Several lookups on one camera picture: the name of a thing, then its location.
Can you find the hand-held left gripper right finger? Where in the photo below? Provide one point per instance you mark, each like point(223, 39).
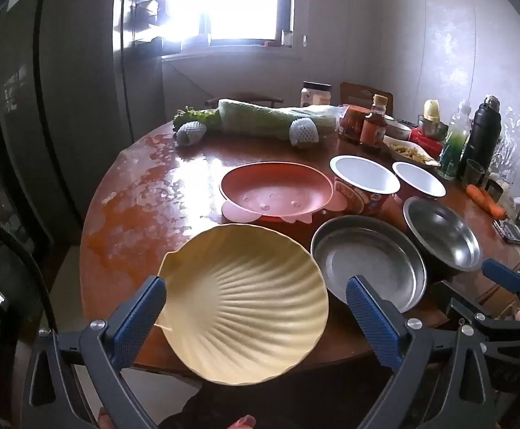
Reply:
point(376, 326)

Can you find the person's left hand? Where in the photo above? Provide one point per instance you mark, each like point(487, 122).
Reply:
point(242, 422)

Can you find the person's dark clothing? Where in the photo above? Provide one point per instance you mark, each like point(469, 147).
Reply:
point(197, 413)

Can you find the red box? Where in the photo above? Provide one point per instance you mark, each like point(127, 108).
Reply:
point(423, 142)

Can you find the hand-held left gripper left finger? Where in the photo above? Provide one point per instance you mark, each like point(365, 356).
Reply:
point(141, 317)

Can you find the fruit in white foam net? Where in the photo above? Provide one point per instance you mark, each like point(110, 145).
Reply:
point(304, 132)
point(190, 134)

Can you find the small white bowl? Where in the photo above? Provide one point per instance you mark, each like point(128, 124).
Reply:
point(398, 132)

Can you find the wooden board chair back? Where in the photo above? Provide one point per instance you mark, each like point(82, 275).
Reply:
point(358, 96)

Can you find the yellow shell-shaped plate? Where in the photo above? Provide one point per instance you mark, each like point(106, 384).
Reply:
point(242, 304)

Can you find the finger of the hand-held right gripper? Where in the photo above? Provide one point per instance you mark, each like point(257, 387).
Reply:
point(503, 275)
point(488, 315)

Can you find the deep steel bowl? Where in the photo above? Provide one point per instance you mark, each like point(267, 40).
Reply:
point(443, 232)

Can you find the clear jar with black lid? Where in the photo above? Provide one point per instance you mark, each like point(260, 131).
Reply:
point(316, 96)

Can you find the red instant noodle cup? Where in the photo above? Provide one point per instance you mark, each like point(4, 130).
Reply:
point(416, 178)
point(363, 174)

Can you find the green liquid plastic bottle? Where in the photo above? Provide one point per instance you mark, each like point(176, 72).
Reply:
point(454, 152)

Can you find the red sauce jar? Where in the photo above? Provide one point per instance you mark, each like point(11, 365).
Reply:
point(351, 125)

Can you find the grey refrigerator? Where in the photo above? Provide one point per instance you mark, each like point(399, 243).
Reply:
point(63, 98)

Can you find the small grey box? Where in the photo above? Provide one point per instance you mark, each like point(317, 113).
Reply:
point(287, 39)

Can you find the black thermos flask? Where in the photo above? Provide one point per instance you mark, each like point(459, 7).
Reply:
point(481, 134)

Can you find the orange carrot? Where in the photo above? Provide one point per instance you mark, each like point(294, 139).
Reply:
point(485, 201)

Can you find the small silver electronic device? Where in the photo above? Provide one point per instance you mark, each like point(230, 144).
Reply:
point(510, 231)

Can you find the clear drinking glass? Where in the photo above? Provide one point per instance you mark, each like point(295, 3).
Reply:
point(474, 172)

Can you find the wrapped napa cabbage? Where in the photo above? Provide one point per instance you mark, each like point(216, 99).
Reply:
point(260, 118)

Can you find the bright window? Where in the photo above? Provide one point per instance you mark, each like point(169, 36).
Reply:
point(233, 0)

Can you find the brown sauce bottle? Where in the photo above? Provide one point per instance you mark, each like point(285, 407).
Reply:
point(373, 132)

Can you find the small steel container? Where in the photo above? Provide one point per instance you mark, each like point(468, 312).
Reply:
point(434, 130)

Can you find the pink plastic plate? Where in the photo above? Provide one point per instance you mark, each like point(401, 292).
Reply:
point(278, 187)

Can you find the white dish with food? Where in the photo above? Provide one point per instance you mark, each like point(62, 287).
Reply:
point(409, 152)

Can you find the yellow plastic lid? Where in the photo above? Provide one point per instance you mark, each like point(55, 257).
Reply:
point(432, 109)

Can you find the small steel cup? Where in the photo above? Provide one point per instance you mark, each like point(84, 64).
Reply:
point(494, 192)

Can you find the shallow steel plate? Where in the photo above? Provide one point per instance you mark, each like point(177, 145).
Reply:
point(367, 259)

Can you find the clear plastic bag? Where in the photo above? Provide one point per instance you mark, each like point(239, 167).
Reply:
point(512, 143)

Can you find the green lettuce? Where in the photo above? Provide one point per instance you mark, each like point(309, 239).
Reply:
point(197, 118)

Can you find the curved wooden chair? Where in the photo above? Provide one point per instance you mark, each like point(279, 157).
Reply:
point(242, 96)

